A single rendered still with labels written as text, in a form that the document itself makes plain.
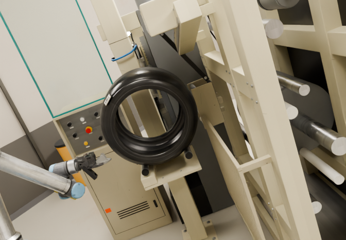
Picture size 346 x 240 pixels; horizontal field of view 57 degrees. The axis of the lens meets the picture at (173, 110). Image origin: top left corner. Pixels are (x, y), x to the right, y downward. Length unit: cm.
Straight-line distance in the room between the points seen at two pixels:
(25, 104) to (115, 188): 225
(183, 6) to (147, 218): 205
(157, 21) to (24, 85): 339
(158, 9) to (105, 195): 182
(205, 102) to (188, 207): 84
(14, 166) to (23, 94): 289
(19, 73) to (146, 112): 277
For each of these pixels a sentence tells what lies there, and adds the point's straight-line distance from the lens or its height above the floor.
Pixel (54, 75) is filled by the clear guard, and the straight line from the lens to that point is 260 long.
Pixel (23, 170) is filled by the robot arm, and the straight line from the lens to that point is 184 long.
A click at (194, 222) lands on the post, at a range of 260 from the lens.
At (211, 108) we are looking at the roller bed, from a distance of 216.
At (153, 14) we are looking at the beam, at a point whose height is 173.
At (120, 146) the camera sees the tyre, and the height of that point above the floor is 111.
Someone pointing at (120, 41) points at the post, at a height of 165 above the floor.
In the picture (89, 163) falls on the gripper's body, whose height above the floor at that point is 105.
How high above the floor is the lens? 172
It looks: 17 degrees down
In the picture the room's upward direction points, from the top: 21 degrees counter-clockwise
